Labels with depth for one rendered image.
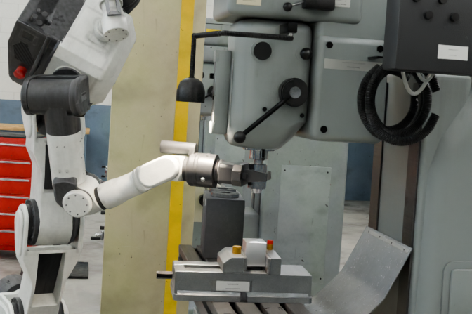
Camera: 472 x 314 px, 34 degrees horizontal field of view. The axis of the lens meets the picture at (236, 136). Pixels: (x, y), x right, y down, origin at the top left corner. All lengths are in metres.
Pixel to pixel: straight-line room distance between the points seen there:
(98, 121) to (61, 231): 8.54
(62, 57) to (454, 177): 1.04
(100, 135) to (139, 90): 7.30
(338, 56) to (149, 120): 1.88
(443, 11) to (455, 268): 0.64
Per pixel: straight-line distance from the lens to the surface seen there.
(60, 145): 2.03
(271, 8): 1.87
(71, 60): 2.07
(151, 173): 2.00
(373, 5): 1.96
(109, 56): 2.10
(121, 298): 3.79
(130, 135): 3.66
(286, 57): 1.89
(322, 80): 1.89
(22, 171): 6.44
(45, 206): 2.40
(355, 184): 11.68
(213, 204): 2.40
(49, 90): 2.00
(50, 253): 2.48
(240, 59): 1.89
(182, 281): 1.94
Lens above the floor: 1.44
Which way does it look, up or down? 3 degrees down
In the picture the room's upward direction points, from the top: 4 degrees clockwise
